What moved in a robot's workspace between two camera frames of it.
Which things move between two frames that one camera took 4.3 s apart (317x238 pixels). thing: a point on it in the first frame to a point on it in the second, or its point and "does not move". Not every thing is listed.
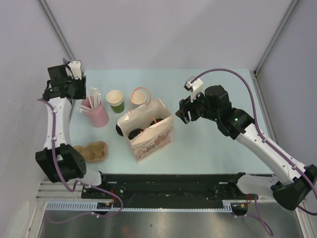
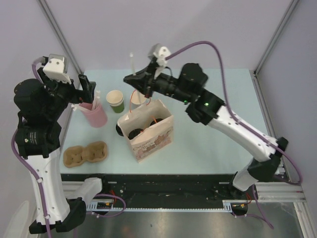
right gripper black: x=186 y=105 to x=144 y=80
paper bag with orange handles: x=148 y=130 does not move
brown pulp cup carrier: x=94 y=151 does not move
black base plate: x=166 y=190 does not move
